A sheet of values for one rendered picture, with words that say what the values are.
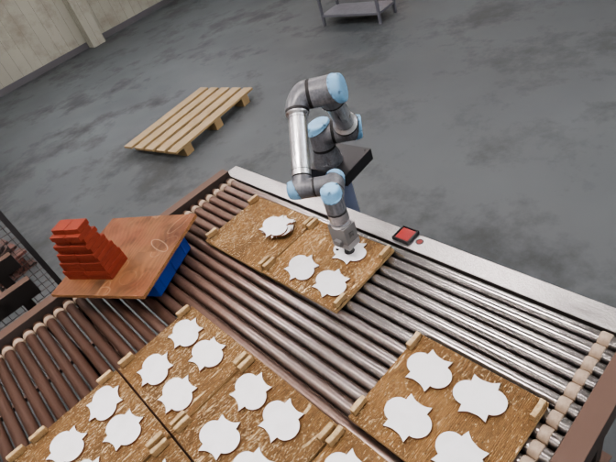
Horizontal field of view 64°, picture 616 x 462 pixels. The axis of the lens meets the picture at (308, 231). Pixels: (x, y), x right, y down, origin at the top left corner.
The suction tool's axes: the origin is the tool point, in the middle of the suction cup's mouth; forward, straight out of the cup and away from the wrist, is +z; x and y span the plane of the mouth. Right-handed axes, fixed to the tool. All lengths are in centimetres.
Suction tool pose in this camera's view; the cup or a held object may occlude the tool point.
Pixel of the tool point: (349, 251)
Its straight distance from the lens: 193.2
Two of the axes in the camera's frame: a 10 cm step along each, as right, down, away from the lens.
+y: 6.9, 2.9, -6.6
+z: 2.8, 7.4, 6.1
